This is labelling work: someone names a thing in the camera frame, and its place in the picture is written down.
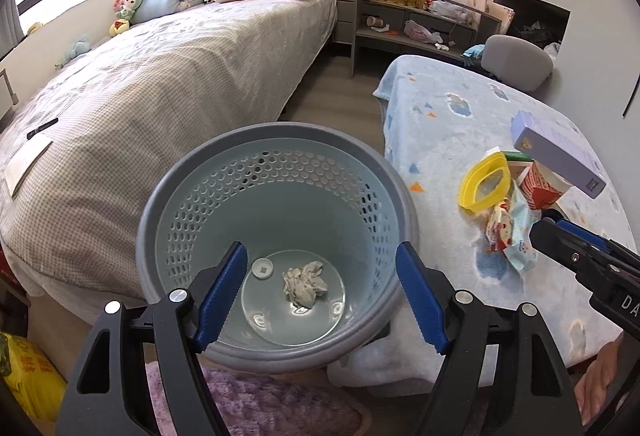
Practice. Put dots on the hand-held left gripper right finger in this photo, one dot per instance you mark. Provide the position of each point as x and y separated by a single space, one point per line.
421 301

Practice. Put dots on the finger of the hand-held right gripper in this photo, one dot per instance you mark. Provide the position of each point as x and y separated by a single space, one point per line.
582 232
560 246

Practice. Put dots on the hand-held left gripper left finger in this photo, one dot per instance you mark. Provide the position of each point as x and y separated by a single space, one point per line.
220 298

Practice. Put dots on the colourful snack wrapper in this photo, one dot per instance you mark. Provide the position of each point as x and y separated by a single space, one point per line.
510 228

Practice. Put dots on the purple cardboard box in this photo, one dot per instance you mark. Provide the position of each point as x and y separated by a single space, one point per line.
555 150

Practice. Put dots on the yellow plastic lid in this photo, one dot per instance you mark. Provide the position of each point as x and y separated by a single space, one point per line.
472 186

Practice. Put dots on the blue perforated plastic bin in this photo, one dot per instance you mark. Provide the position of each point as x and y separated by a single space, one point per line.
280 196

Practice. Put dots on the person's right hand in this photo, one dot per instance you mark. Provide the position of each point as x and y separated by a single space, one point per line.
597 381

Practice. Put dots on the white bottle cap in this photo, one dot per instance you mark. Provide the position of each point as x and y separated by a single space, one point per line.
263 268

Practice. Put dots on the red paper cup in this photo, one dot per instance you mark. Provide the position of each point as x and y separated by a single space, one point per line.
542 188

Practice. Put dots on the crumpled white tissue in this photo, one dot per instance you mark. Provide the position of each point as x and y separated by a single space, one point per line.
304 285

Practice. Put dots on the small green carton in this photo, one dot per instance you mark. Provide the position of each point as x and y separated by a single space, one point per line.
517 157

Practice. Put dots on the purple fluffy rug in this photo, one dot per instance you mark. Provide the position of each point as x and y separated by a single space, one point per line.
280 403

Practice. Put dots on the blue printed blanket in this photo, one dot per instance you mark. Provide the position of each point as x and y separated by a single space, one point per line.
450 130

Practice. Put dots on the grey chair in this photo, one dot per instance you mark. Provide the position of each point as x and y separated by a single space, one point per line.
517 60

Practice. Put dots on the yellow plastic bag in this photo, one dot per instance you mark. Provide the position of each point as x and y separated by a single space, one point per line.
32 376

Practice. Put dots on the grey bed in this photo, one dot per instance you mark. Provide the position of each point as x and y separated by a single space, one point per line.
150 105

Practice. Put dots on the teal cloth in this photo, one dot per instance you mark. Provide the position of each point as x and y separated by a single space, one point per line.
474 54

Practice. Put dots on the white paper booklet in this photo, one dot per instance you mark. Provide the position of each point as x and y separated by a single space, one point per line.
27 165

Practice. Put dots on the pink gift bag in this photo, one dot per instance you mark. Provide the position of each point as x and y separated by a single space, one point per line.
495 10

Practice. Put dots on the black marker pen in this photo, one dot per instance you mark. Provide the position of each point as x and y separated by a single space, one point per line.
42 128

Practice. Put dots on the pink plastic bag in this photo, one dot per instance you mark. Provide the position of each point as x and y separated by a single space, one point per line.
419 31

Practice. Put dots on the grey desk shelf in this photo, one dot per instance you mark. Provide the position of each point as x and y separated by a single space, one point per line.
385 43

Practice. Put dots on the small brown paper cup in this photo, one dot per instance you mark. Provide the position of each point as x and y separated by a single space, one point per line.
374 22

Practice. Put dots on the small blue plush toy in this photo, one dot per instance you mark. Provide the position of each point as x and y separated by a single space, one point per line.
75 51

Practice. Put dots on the small yellow plush toy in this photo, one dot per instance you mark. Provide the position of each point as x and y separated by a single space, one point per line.
120 28

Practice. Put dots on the grey nightstand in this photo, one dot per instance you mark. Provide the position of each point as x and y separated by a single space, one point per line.
345 20

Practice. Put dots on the small green plush doll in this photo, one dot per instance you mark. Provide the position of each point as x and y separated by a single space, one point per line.
131 3

